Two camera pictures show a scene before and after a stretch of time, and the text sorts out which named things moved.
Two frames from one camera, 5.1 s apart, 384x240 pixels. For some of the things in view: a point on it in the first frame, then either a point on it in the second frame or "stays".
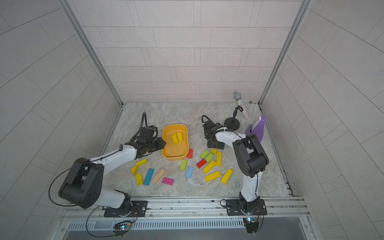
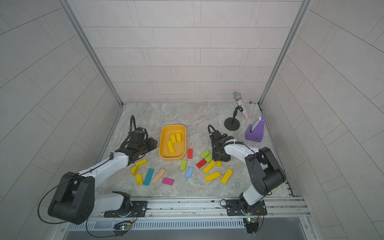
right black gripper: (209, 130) → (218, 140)
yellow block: (212, 176) stays
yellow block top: (179, 136) stays
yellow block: (142, 162) stays
